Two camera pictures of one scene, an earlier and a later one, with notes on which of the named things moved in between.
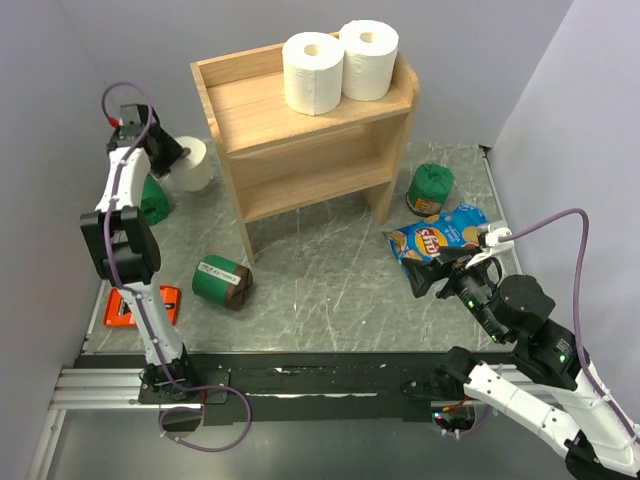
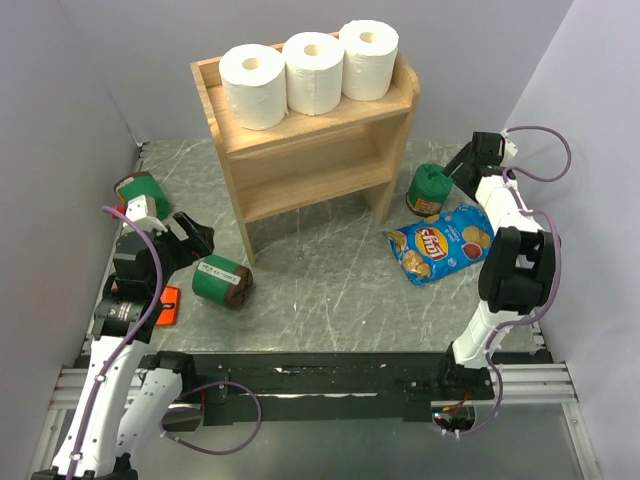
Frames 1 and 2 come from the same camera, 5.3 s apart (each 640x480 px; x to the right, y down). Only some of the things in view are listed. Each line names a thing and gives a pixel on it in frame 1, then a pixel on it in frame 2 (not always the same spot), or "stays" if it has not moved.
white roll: x=192 y=171 → x=254 y=78
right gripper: x=420 y=271 → x=458 y=174
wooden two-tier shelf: x=277 y=162 stays
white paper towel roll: x=313 y=72 stays
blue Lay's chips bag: x=455 y=228 stays
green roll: x=430 y=185 stays
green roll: x=222 y=281 stays
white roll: x=370 y=54 stays
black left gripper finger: x=170 y=152 → x=201 y=238
